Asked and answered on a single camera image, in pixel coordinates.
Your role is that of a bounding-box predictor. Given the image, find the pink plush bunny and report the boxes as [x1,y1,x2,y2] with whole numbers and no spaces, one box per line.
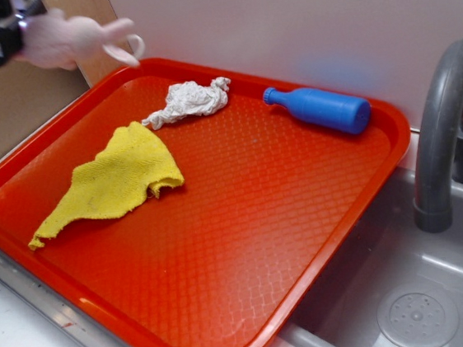
[14,8,146,70]

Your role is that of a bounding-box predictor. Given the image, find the light wooden board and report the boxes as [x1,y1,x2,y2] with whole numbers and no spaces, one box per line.
[44,0,120,87]

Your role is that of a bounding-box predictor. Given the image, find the yellow cloth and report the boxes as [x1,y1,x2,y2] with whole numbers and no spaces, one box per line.
[28,121,185,251]

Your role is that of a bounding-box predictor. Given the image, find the crumpled white paper towel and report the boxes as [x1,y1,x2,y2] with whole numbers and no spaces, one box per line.
[141,77,231,130]

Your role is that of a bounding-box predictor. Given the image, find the red plastic tray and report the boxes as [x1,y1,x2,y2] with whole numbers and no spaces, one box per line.
[0,59,410,347]

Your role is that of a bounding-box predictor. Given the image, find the blue plastic bottle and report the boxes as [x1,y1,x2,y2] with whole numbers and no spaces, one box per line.
[263,87,372,135]

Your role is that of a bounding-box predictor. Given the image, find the grey toy faucet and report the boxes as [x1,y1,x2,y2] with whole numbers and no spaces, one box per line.
[414,39,463,233]

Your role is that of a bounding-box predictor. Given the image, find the grey toy sink basin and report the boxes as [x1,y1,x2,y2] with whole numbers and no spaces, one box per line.
[291,170,463,347]

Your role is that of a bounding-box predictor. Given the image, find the round grey sink drain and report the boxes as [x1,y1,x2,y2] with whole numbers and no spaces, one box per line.
[376,284,460,347]

